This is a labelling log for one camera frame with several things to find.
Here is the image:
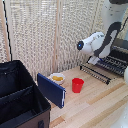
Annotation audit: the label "blue flat box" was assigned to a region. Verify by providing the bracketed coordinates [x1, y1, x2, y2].
[36, 72, 67, 109]

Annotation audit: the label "black slatted oven tray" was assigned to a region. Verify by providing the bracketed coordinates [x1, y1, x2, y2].
[94, 54, 128, 75]

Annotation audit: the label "beige bamboo screen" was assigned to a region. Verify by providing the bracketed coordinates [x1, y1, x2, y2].
[0, 0, 128, 81]

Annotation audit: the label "black wire rack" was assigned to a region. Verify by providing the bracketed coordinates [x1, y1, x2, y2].
[79, 64, 113, 85]

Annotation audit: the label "black dish rack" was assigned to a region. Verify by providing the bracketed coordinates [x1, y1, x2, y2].
[96, 37, 128, 80]

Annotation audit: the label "black fabric storage box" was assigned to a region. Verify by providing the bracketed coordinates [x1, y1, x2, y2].
[0, 60, 52, 128]

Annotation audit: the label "white bowl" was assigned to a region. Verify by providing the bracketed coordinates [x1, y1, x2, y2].
[49, 72, 66, 84]

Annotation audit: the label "red plastic cup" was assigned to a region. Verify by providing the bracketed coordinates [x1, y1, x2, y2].
[71, 77, 85, 94]

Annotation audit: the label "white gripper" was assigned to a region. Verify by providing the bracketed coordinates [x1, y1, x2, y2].
[87, 55, 101, 66]

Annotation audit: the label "yellow food pieces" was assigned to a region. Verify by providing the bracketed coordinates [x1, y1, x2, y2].
[52, 75, 64, 82]

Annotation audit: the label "white round object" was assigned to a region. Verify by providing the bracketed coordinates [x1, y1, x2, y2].
[123, 66, 128, 85]

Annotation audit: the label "thin black pole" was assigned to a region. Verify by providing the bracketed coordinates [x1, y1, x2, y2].
[1, 0, 13, 63]

